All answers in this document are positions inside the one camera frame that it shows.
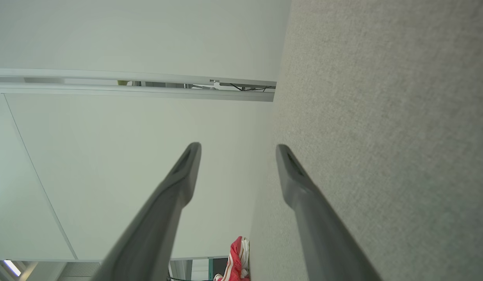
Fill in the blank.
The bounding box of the grey partition post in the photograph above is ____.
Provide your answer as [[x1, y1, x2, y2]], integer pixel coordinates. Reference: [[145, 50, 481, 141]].
[[0, 68, 277, 102]]

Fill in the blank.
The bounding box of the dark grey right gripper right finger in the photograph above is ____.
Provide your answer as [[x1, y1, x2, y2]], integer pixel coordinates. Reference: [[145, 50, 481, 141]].
[[276, 144, 382, 281]]

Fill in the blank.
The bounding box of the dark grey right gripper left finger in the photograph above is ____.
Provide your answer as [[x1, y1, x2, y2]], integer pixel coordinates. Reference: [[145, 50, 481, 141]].
[[90, 142, 202, 281]]

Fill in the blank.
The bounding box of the red Bulls 23 jersey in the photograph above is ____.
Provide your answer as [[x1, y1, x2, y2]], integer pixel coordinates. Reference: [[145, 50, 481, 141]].
[[213, 236, 250, 281]]

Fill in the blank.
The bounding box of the ceiling light strip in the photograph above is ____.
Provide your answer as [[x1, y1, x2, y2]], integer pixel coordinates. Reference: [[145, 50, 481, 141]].
[[3, 260, 22, 277]]

